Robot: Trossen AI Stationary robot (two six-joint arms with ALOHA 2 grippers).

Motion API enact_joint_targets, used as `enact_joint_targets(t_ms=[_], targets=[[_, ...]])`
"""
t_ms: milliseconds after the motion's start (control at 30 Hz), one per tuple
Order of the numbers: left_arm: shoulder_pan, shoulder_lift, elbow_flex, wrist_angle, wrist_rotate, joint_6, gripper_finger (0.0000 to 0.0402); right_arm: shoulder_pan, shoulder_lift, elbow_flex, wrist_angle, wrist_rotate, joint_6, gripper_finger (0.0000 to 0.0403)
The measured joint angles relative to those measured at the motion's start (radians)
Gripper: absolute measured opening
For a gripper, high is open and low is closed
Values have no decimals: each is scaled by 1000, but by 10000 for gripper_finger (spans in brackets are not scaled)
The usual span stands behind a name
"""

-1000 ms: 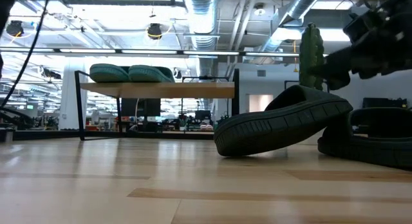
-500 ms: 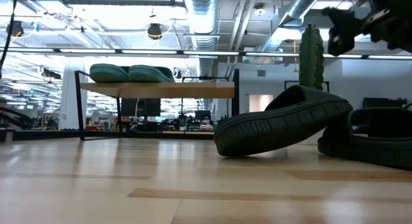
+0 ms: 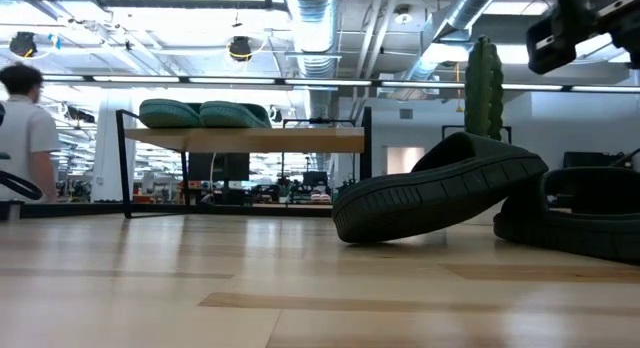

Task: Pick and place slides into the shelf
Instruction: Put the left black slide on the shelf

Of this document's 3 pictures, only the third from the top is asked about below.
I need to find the black aluminium table frame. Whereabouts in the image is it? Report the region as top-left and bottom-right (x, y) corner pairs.
(0, 200), (335, 222)

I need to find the black background monitor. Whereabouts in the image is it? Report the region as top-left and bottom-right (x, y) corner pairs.
(187, 152), (251, 183)

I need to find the black rubber slide sandal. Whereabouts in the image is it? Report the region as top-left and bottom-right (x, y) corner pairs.
(493, 166), (640, 265)
(332, 131), (550, 245)

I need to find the long ceiling light strip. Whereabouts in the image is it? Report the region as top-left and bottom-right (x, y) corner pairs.
(42, 74), (640, 95)

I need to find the yellow hanging cord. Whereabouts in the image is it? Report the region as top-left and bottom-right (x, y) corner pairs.
(454, 62), (464, 114)

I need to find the green rubber slide sandal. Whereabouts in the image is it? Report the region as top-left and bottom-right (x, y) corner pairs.
(198, 100), (274, 130)
(138, 98), (204, 130)

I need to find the white pillar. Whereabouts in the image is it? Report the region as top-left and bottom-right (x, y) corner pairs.
(91, 95), (137, 204)

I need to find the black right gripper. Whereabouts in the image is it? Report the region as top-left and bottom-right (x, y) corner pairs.
(525, 0), (640, 76)

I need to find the silver ceiling ventilation duct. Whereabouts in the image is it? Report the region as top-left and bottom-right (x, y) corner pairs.
(286, 0), (344, 120)
(399, 0), (504, 85)

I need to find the wooden shelf with black legs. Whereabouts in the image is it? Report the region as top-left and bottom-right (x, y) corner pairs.
(115, 106), (374, 220)

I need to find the person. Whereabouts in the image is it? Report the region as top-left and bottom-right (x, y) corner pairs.
(0, 62), (62, 205)

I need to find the black ceiling camera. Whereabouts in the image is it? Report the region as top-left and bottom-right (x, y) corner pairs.
(9, 31), (39, 58)
(228, 35), (253, 63)

